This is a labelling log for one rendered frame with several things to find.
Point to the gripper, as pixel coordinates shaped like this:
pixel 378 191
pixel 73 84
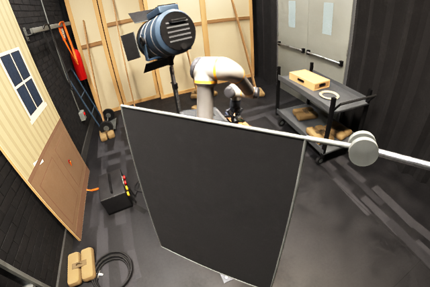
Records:
pixel 235 103

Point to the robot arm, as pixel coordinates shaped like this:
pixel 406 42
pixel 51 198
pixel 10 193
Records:
pixel 205 99

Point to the blue lamp head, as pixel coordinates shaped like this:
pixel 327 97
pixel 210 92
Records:
pixel 168 31

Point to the black lamp stand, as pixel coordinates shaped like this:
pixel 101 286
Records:
pixel 175 88

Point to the wooden brace pole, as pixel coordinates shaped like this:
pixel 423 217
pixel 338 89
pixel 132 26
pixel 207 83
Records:
pixel 91 65
pixel 121 48
pixel 242 38

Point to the wooden apple box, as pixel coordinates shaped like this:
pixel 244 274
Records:
pixel 307 78

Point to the black barn door leaf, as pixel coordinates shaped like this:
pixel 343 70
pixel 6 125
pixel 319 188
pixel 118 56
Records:
pixel 158 64
pixel 130 46

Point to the grey double door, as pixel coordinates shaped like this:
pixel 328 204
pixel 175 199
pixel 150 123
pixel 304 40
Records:
pixel 312 51

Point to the black flag panel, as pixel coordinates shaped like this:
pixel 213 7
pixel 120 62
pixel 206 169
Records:
pixel 211 193

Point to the grey utility cart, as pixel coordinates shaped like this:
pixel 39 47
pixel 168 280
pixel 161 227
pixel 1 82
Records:
pixel 349 93

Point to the grey barn door leaf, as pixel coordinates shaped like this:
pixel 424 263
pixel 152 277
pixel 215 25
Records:
pixel 137 15

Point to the grey counterweight discs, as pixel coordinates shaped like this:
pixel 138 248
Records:
pixel 363 149

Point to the blue hand truck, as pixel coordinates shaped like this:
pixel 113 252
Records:
pixel 85 99

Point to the black box with coloured buttons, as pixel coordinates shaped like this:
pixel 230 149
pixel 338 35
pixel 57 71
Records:
pixel 112 196

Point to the grey boom rod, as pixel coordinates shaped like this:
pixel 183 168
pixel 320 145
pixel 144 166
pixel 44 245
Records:
pixel 403 158

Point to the brown panel door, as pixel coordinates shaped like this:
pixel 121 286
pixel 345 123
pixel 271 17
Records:
pixel 60 179

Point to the white framed blue window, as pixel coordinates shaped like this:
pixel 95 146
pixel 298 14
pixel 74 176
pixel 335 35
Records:
pixel 23 82

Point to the tan sandbag pair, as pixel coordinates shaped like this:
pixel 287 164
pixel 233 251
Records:
pixel 80 267

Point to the cream scenery flat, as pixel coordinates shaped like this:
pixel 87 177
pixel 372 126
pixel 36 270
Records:
pixel 10 125

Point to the grey switch box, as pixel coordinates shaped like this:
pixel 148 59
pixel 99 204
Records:
pixel 82 115

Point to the grey wall pipe rail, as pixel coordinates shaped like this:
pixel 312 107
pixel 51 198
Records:
pixel 47 27

